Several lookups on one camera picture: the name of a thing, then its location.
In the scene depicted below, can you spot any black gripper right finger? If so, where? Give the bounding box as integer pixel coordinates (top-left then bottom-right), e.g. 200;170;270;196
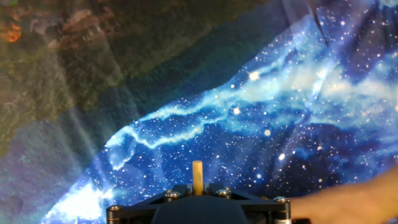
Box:
204;182;292;224

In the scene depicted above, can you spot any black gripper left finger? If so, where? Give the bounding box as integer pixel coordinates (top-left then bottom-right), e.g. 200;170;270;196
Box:
106;183;194;224

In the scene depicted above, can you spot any short wooden dowel stick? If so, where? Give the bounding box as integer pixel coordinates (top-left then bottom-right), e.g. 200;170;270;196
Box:
192;160;204;196

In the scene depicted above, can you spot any person's left forearm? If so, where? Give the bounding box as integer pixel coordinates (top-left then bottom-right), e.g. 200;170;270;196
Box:
357;166;398;224

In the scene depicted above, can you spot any person's left hand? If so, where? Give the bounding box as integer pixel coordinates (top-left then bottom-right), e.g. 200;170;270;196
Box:
289;182;358;224

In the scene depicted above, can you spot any galaxy landscape printed cloth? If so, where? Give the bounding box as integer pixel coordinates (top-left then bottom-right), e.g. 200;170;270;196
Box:
0;0;398;224

